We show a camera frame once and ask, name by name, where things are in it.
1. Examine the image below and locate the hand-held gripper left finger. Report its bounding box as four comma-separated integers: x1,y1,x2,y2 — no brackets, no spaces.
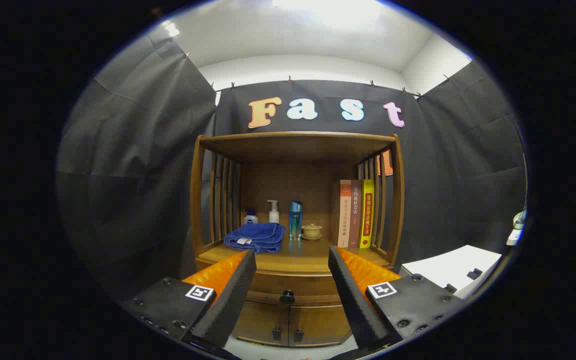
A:
120,249,258,351

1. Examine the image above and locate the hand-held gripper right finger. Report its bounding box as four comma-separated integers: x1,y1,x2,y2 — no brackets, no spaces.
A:
328,245,466,351

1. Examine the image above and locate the wooden drawer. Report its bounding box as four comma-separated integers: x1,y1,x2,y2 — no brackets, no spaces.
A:
245,270,341,306

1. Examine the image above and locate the wooden cabinet door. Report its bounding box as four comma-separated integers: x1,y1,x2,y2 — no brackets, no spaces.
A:
288,302,354,348
231,299,290,347

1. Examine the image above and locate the wooden countertop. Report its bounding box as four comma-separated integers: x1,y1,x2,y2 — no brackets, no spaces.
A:
195,235,391,277

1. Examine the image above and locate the white side cabinet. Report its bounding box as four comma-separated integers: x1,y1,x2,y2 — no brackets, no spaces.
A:
400,245,503,300

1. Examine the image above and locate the wooden cabinet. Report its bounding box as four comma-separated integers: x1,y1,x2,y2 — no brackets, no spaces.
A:
189,131,405,348

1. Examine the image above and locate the folded blue towel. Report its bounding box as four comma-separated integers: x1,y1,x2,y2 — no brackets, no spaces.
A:
223,222,287,254

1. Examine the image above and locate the brown book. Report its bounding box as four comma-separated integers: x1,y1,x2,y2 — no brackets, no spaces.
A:
349,180,363,248

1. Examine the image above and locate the orange and white book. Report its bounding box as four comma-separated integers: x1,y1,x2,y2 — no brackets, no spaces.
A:
337,180,353,248

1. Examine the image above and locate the yellow book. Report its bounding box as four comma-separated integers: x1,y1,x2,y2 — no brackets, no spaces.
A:
359,179,375,249

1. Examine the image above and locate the tall blue glass bottle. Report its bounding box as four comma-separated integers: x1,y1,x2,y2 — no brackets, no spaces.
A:
289,201,303,241

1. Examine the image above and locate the white plastic device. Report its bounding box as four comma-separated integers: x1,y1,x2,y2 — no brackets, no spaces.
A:
506,210,527,247

